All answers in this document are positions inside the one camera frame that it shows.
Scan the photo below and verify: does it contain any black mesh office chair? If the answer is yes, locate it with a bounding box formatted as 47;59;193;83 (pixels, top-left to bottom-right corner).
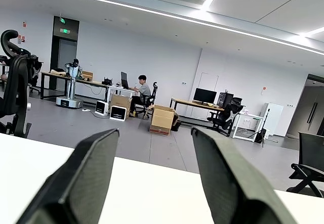
0;29;44;138
286;131;324;198
207;97;246;137
135;81;158;119

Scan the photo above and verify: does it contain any open cardboard box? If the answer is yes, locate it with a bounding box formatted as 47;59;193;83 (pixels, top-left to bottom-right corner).
149;105;179;136

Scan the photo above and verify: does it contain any person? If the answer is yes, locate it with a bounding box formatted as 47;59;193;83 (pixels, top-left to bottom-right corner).
129;74;152;118

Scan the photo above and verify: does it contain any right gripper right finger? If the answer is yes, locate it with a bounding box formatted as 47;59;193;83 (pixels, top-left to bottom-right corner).
191;126;298;224

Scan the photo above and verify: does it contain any black tripod stand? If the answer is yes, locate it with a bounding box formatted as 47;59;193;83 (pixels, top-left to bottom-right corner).
247;109;271;148

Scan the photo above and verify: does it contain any black computer tower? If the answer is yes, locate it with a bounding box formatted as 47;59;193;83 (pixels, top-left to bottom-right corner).
218;89;234;108

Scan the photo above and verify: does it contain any black computer monitor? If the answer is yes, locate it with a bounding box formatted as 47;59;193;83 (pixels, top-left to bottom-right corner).
120;71;130;89
193;87;218;106

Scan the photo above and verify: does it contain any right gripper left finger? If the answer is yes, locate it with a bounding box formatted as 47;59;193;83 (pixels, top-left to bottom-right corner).
15;128;120;224

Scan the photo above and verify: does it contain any white box appliance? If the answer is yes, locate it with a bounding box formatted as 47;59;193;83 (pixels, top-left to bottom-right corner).
109;105;128;122
94;100;110;117

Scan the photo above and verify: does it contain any white cabinet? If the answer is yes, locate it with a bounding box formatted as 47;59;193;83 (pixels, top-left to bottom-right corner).
261;103;284;137

